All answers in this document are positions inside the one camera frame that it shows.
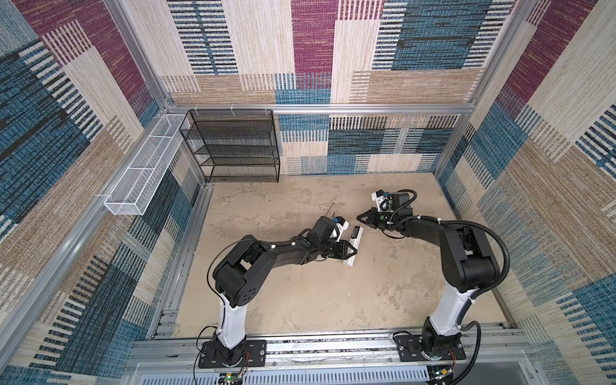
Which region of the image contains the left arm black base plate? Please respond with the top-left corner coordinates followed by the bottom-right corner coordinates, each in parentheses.
top-left (197, 338), bottom-right (267, 369)

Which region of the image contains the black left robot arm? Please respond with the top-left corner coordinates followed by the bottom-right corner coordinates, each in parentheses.
top-left (210, 216), bottom-right (362, 353)

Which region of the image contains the white wire mesh basket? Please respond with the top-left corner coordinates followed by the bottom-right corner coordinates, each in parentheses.
top-left (104, 114), bottom-right (184, 216)

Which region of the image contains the orange handled screwdriver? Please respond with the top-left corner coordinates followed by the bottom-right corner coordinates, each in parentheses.
top-left (324, 202), bottom-right (335, 218)

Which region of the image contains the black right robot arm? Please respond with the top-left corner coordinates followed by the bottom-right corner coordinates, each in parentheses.
top-left (358, 189), bottom-right (505, 357)

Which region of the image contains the black corrugated cable conduit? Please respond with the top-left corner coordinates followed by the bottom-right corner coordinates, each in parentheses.
top-left (435, 219), bottom-right (511, 295)

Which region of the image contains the aluminium front rail frame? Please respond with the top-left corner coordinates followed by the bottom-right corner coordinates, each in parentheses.
top-left (120, 324), bottom-right (549, 384)

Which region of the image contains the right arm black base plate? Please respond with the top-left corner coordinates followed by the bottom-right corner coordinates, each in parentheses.
top-left (392, 330), bottom-right (467, 363)

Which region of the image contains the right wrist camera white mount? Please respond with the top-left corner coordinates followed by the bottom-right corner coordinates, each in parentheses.
top-left (371, 189), bottom-right (391, 212)

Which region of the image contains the black wire mesh shelf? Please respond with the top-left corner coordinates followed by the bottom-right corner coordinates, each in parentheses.
top-left (179, 109), bottom-right (281, 183)

